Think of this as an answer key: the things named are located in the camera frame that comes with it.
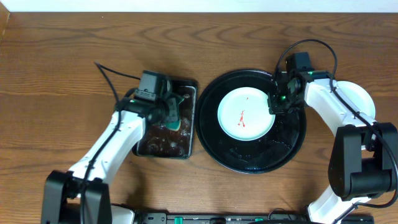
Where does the black cable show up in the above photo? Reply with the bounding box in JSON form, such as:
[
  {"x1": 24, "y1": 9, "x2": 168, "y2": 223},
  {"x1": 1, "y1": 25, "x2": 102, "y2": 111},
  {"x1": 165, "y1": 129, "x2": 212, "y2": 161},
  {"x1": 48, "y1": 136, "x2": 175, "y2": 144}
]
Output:
[
  {"x1": 79, "y1": 61, "x2": 142, "y2": 224},
  {"x1": 273, "y1": 39, "x2": 398, "y2": 209}
]

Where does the green yellow sponge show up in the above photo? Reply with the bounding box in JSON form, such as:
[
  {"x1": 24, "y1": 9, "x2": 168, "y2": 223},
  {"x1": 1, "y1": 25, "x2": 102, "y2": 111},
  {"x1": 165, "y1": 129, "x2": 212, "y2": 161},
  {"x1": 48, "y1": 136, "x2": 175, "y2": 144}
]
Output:
[{"x1": 164, "y1": 95, "x2": 184, "y2": 131}]

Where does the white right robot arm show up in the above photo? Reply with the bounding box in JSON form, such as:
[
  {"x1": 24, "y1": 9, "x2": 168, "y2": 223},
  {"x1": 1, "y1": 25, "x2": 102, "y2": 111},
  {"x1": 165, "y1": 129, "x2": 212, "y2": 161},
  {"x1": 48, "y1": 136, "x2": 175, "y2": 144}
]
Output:
[{"x1": 269, "y1": 69, "x2": 397, "y2": 223}]

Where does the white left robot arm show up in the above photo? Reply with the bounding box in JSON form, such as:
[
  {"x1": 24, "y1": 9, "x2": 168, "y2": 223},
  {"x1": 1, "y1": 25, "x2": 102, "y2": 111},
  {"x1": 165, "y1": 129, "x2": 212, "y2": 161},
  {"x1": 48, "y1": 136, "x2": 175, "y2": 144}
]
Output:
[{"x1": 41, "y1": 90, "x2": 184, "y2": 223}]

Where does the right black cable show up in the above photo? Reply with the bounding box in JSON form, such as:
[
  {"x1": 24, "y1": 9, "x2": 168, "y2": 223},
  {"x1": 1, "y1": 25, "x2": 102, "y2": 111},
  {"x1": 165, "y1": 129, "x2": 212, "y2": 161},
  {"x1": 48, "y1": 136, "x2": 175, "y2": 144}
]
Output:
[{"x1": 273, "y1": 39, "x2": 398, "y2": 209}]

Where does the light green plate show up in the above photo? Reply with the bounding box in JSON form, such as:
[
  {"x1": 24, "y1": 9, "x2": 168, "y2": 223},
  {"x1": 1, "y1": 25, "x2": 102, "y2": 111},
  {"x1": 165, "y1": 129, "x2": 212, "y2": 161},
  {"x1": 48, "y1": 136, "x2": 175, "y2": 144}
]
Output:
[
  {"x1": 217, "y1": 87, "x2": 275, "y2": 141},
  {"x1": 337, "y1": 81, "x2": 376, "y2": 119}
]

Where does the black round tray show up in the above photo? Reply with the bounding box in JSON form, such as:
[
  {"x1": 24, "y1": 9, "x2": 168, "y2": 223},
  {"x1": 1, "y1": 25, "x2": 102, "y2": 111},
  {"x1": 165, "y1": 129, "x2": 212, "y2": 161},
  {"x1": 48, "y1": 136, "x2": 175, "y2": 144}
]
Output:
[{"x1": 195, "y1": 69, "x2": 307, "y2": 174}]

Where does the black rectangular water tray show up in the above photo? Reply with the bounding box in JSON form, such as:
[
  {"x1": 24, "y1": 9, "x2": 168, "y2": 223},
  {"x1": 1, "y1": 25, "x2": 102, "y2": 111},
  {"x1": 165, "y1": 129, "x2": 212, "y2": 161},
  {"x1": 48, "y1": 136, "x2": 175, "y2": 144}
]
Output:
[{"x1": 132, "y1": 80, "x2": 197, "y2": 159}]

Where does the left black cable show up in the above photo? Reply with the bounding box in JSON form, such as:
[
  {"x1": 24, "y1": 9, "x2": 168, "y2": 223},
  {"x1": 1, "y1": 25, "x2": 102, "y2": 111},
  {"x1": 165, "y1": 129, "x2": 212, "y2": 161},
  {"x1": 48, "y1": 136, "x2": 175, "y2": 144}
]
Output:
[{"x1": 79, "y1": 61, "x2": 142, "y2": 224}]

